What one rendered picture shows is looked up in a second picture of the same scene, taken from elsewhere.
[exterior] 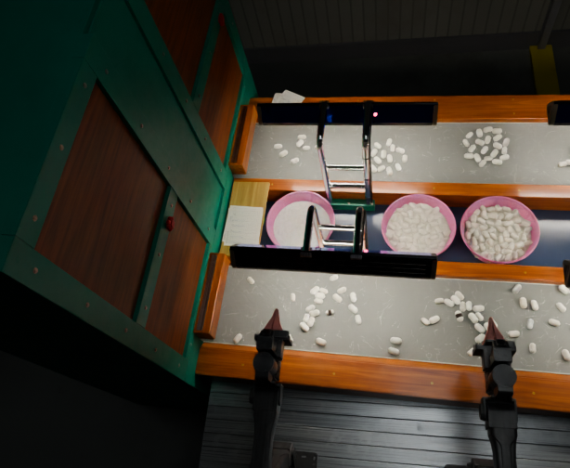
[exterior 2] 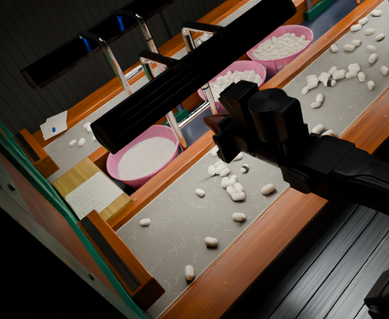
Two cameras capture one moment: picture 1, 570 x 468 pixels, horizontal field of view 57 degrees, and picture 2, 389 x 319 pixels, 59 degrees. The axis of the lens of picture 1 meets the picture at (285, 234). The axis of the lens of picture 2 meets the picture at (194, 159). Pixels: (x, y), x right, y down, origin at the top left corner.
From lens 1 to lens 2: 1.23 m
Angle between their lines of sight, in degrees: 36
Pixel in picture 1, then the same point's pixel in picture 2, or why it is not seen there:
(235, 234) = (91, 206)
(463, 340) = (354, 88)
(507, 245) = (294, 46)
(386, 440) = not seen: outside the picture
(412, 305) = not seen: hidden behind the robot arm
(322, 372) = (305, 200)
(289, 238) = (145, 171)
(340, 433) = not seen: outside the picture
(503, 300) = (337, 58)
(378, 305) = not seen: hidden behind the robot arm
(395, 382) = (363, 142)
